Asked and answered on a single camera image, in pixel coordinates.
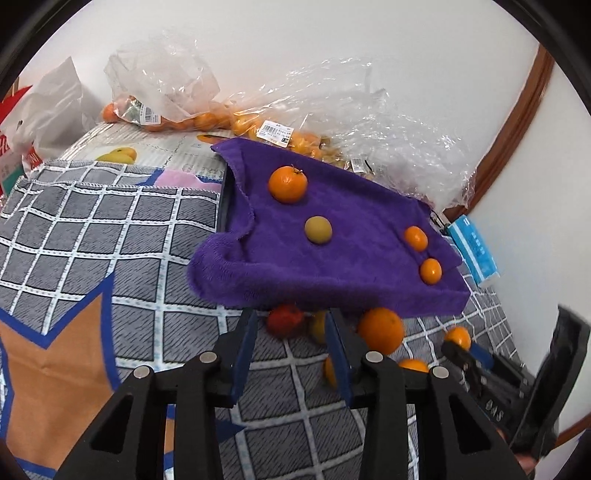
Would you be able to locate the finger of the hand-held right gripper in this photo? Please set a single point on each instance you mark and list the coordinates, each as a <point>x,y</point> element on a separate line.
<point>461,362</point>
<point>484,357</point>

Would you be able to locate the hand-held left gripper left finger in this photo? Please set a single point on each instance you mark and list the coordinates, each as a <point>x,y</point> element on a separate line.
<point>242,355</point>

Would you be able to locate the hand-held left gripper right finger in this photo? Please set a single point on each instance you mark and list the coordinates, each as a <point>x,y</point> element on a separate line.
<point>339,360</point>

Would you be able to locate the small yellow fruit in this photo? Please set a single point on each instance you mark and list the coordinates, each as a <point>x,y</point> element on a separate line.
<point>318,326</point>

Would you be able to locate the small red fruit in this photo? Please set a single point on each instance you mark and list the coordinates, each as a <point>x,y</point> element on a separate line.
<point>285,319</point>

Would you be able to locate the purple towel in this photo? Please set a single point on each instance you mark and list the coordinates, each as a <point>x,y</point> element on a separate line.
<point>351,240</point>

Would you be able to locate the yellow-green round fruit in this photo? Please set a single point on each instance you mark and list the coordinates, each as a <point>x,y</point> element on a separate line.
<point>318,229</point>

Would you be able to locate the orange with green stem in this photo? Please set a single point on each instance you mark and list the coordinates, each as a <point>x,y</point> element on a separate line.
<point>288,184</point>

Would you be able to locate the pile of yellow-brown fruits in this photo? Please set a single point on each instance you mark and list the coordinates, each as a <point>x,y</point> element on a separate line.
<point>304,141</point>

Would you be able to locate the brown wooden baseboard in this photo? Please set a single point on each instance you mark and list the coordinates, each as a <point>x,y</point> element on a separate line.
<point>575,427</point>

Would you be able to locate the blue tissue pack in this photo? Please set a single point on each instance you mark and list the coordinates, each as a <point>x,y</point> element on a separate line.
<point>475,249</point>

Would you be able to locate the grey checked star-print cloth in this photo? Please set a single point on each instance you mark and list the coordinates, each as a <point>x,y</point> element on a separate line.
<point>115,230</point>

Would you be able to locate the printed cardboard box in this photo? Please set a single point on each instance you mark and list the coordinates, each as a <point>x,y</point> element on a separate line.
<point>152,147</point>

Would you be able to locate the pile of bagged mandarins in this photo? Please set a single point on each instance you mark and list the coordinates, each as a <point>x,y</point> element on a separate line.
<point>203,121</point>

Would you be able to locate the large crumpled clear plastic bag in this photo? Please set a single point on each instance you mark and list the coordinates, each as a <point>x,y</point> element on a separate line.
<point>332,101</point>

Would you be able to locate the clear plastic bag of mandarins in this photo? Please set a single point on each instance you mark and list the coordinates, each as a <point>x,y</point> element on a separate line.
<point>157,74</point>

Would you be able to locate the white plastic bag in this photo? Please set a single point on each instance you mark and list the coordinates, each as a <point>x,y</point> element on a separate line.
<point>51,101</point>

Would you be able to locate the red paper bag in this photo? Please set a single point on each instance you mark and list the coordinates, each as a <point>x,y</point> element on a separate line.
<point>11,108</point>

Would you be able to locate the brown wooden door frame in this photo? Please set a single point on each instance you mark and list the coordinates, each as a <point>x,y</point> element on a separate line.
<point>517,124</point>

